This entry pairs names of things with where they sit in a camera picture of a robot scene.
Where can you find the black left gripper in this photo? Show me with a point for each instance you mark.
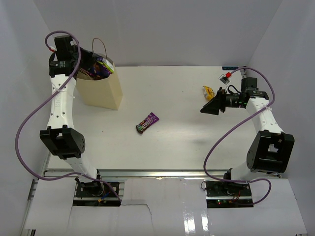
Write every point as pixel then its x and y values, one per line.
pixel 90 57

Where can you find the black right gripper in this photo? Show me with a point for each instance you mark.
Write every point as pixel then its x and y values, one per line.
pixel 213 108

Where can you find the small yellow snack packet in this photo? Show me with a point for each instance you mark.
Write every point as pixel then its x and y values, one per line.
pixel 208 93

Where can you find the large dark blue candy bag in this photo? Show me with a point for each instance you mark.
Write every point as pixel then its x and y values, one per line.
pixel 101 68

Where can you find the brown purple M&M's packet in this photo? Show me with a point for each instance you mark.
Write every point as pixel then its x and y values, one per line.
pixel 146 123

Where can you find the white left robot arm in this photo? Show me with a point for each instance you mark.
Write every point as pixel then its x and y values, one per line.
pixel 60 136

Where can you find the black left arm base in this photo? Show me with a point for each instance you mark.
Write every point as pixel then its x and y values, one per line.
pixel 100 196

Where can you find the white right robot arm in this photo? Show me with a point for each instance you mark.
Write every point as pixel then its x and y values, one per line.
pixel 270 150

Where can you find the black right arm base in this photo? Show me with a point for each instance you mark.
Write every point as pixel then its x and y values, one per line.
pixel 221 194

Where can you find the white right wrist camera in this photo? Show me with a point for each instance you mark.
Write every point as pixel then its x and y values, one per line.
pixel 225 79

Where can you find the cream paper bag with handles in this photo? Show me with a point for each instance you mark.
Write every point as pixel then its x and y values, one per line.
pixel 106 93

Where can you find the aluminium front rail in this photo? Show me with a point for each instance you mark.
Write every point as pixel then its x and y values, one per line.
pixel 143 173

